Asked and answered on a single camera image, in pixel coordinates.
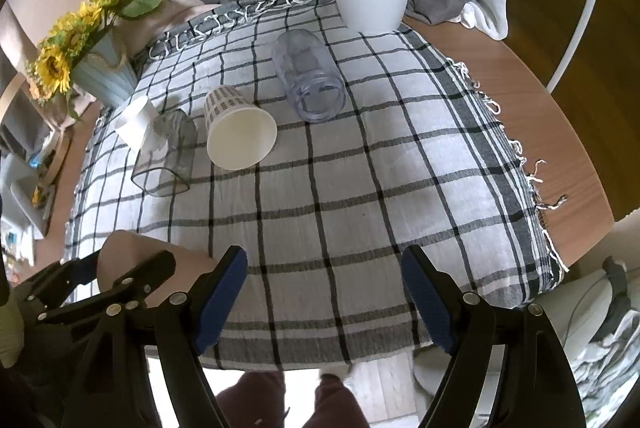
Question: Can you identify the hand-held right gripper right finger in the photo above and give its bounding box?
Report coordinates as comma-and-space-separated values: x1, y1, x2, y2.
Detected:
401, 245, 587, 428

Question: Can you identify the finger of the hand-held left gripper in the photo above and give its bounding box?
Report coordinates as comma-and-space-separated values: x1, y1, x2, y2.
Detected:
36, 251, 177, 327
21, 252, 102, 310

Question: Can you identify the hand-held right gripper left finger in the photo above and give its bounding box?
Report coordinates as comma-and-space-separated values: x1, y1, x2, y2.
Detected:
62, 245, 249, 428

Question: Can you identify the brown paper cup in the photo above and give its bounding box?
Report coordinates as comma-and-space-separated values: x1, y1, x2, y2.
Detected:
97, 230, 222, 295

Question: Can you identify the grey square glass cup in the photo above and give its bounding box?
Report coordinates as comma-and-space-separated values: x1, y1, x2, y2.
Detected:
130, 109, 198, 198

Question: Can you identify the small white cup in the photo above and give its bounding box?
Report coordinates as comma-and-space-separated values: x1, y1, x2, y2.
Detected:
114, 97, 161, 152

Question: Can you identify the white paper cup checked print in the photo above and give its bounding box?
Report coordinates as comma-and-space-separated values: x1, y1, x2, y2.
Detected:
203, 84, 279, 171

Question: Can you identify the white stool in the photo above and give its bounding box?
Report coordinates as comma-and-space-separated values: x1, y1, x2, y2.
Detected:
412, 347, 503, 411

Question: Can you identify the person's left leg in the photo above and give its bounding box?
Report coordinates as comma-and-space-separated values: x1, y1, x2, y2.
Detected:
215, 370, 287, 428

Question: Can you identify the person's leg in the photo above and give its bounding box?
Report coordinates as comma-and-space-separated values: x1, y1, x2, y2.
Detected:
215, 370, 287, 428
304, 373, 372, 428

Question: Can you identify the black white checked tablecloth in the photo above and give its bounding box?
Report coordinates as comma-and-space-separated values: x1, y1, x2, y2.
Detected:
64, 0, 571, 370

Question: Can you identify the person's right leg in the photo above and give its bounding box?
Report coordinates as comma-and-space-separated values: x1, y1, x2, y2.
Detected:
304, 373, 372, 428

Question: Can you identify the grey checked cloth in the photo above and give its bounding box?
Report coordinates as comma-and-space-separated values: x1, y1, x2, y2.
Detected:
570, 303, 640, 411

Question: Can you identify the light blue flower pot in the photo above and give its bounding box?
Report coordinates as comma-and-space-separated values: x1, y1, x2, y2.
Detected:
70, 32, 138, 108

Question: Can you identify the yellow sunflower bouquet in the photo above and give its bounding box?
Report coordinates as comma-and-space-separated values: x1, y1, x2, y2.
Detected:
26, 0, 168, 121

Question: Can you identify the curved wooden chair frame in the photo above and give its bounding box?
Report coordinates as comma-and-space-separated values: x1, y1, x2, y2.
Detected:
0, 71, 32, 125

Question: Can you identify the white curved tube frame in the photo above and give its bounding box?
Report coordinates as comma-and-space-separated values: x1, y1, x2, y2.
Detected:
546, 0, 609, 94

